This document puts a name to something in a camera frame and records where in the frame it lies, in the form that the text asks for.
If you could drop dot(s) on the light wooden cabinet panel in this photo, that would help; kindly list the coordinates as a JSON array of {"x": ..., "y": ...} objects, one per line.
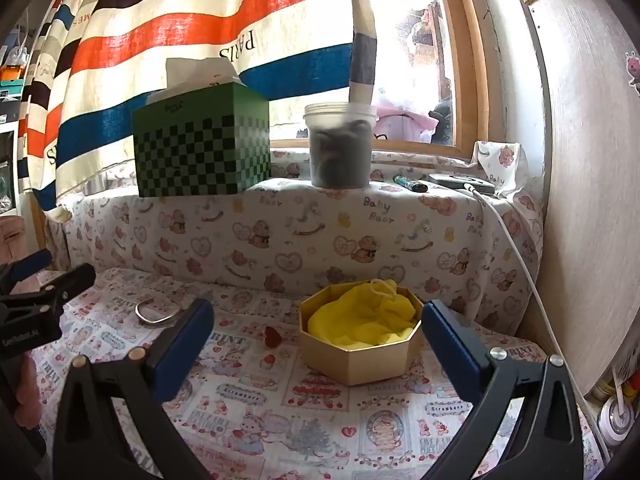
[{"x": 585, "y": 185}]

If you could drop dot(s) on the wooden window frame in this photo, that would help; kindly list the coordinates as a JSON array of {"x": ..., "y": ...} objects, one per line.
[{"x": 462, "y": 60}]

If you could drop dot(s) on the yellow cloth pouch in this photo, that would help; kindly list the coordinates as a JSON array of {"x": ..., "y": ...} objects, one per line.
[{"x": 365, "y": 317}]

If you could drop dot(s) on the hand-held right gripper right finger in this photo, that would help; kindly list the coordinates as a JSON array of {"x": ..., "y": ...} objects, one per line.
[{"x": 450, "y": 345}]

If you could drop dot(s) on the person's left hand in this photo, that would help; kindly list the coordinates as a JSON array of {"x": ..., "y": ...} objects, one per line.
[{"x": 27, "y": 390}]

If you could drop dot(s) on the striped curtain tie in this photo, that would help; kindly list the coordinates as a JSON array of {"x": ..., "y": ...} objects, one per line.
[{"x": 364, "y": 50}]

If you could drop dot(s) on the red heart charm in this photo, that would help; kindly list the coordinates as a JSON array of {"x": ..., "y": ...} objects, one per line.
[{"x": 272, "y": 337}]

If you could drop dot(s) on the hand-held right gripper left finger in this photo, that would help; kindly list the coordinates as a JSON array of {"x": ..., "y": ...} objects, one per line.
[{"x": 185, "y": 345}]

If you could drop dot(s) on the strawberry print cloth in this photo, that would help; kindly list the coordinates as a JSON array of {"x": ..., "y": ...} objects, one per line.
[{"x": 280, "y": 420}]

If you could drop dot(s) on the octagonal gold box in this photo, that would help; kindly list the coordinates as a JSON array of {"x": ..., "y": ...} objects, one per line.
[{"x": 360, "y": 360}]

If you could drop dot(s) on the cartoon sticker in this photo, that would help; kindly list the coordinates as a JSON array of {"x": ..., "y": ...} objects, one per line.
[{"x": 633, "y": 71}]

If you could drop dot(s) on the silver bangle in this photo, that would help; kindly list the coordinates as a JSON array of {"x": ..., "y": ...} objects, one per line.
[{"x": 150, "y": 321}]

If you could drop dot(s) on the striped curtain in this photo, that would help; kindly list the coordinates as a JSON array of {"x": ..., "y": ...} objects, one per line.
[{"x": 200, "y": 25}]

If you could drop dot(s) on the green checkered tissue box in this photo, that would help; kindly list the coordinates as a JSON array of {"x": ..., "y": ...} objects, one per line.
[{"x": 200, "y": 145}]

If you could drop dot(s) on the bear print cloth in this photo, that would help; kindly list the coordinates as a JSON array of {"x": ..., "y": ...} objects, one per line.
[{"x": 300, "y": 230}]

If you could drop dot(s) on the white tissue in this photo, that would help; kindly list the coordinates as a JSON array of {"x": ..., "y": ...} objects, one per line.
[{"x": 200, "y": 72}]

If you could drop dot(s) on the grey power bank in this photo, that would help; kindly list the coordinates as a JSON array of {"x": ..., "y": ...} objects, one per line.
[{"x": 457, "y": 181}]

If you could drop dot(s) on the dark lighter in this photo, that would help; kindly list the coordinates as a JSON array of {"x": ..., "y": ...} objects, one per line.
[{"x": 410, "y": 183}]

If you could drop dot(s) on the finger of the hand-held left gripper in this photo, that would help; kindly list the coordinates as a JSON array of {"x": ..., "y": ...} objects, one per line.
[
  {"x": 75, "y": 280},
  {"x": 31, "y": 263}
]

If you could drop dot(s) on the clear plastic jar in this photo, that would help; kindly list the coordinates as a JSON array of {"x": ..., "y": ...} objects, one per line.
[{"x": 340, "y": 150}]

